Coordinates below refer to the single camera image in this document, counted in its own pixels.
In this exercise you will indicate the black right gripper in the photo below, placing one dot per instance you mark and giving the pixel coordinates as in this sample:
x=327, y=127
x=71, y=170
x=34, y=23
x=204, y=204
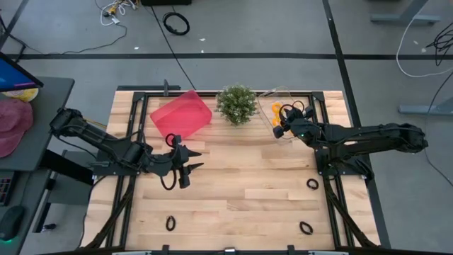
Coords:
x=301, y=127

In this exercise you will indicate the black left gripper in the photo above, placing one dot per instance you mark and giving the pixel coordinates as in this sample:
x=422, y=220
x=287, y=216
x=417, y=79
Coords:
x=168, y=163

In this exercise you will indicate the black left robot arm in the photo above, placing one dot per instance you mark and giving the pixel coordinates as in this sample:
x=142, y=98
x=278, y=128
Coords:
x=95, y=136

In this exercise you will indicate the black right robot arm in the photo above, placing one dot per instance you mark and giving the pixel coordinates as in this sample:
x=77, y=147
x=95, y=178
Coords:
x=371, y=136

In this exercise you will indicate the clear plastic bin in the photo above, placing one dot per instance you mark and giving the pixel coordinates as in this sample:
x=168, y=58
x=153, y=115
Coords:
x=265, y=102

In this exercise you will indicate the pink translucent plastic bin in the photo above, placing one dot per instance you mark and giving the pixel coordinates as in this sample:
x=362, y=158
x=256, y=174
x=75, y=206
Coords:
x=180, y=117

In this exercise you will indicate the artificial plant in black pot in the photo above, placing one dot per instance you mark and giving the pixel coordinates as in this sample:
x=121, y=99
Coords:
x=236, y=104

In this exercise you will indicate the grey desk foot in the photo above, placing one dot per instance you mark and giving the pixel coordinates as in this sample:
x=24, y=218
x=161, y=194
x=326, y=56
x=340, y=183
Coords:
x=424, y=109
x=403, y=18

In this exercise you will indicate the black operator desk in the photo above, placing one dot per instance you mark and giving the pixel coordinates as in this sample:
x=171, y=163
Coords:
x=42, y=106

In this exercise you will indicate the black floor box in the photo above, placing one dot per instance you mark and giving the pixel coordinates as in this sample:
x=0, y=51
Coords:
x=166, y=2

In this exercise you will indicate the black keyboard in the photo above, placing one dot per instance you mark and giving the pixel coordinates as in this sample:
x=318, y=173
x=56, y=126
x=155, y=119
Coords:
x=4, y=187

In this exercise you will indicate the black computer mouse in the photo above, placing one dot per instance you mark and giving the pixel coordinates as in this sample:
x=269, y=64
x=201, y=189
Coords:
x=10, y=223

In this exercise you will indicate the operator computer monitor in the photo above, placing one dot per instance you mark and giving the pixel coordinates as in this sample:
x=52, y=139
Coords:
x=14, y=76

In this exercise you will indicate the black aluminium rig frame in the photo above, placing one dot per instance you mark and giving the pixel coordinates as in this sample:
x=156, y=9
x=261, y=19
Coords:
x=155, y=94

